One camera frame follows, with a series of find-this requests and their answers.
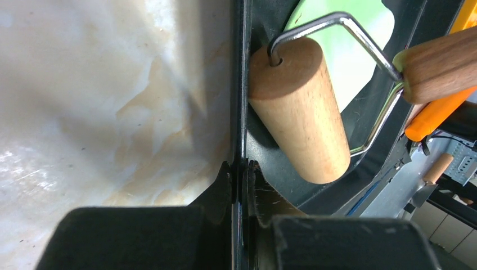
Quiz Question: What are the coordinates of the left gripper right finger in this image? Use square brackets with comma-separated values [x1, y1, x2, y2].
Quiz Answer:
[242, 160, 441, 269]

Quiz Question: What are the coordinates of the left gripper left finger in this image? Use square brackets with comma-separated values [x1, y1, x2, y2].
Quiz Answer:
[37, 162, 232, 269]

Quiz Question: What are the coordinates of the wooden dough roller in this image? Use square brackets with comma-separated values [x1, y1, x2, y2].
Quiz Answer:
[248, 12, 476, 185]

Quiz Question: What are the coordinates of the black baking tray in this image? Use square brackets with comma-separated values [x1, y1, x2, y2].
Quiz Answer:
[230, 0, 465, 217]

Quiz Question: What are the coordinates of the green dough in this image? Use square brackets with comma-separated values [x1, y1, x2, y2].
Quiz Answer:
[285, 0, 395, 111]

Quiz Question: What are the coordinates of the orange handled tool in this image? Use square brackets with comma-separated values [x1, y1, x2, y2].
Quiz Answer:
[404, 86, 476, 142]

